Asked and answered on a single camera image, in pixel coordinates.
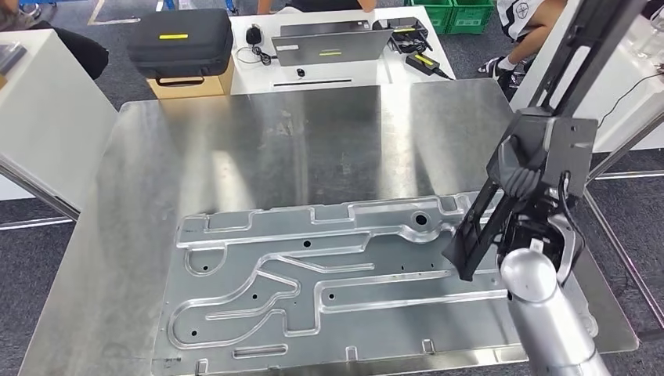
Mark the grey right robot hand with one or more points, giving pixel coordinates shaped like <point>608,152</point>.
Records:
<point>524,181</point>

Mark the black plastic bumper part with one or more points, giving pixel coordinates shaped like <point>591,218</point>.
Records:
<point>463,258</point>

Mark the black computer mouse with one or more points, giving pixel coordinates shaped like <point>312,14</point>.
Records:
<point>253,35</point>

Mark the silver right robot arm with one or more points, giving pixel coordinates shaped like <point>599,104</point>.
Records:
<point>544,311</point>

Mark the stainless steel workbench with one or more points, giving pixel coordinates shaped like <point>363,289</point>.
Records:
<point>259,145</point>

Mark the stainless steel table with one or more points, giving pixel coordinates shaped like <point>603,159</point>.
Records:
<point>41,189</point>
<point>630,175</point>

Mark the person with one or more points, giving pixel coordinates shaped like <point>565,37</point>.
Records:
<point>78,52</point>
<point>311,5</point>
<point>518,26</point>

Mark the black power adapter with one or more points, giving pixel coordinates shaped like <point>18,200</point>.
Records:
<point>423,62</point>

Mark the green plastic crate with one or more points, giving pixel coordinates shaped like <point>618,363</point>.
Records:
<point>433,15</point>
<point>472,15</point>

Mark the clear plastic bottle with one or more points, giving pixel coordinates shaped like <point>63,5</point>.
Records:
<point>651,41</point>

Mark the stamped sheet metal plate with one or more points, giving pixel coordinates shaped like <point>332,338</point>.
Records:
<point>363,332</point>

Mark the grey laptop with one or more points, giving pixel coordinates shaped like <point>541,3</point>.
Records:
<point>332,46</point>

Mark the blue bench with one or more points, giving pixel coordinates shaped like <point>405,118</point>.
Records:
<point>231,6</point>

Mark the cardboard box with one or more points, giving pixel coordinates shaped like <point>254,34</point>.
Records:
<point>181,91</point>
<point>3,82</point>

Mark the black carrying case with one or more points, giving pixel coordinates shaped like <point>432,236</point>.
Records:
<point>181,52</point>

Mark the white floor tape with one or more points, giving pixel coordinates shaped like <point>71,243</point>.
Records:
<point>114,20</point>

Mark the flat silver device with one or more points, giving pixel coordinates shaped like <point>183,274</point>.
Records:
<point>10,57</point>

